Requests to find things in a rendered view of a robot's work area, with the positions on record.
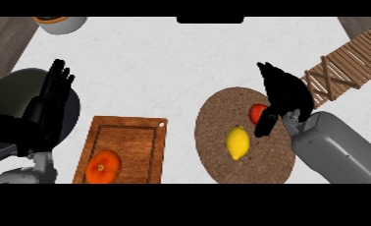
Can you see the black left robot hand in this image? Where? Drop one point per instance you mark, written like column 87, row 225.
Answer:
column 47, row 105

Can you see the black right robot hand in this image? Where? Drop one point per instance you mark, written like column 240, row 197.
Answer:
column 284, row 89

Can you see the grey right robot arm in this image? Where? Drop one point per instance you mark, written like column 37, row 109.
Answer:
column 333, row 148

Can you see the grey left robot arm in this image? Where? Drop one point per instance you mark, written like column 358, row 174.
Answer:
column 34, row 169

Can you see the red tomato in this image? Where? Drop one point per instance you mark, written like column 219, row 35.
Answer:
column 256, row 113

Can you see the round brown cork placemat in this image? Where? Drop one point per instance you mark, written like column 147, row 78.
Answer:
column 246, row 144

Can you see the dark round pan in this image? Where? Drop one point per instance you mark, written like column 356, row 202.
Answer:
column 19, row 89

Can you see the yellow lemon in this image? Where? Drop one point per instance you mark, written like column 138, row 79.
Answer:
column 237, row 142

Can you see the brown wooden cutting board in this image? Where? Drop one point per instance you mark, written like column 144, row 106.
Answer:
column 127, row 144

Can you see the orange fruit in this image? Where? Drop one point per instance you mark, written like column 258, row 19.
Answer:
column 103, row 166

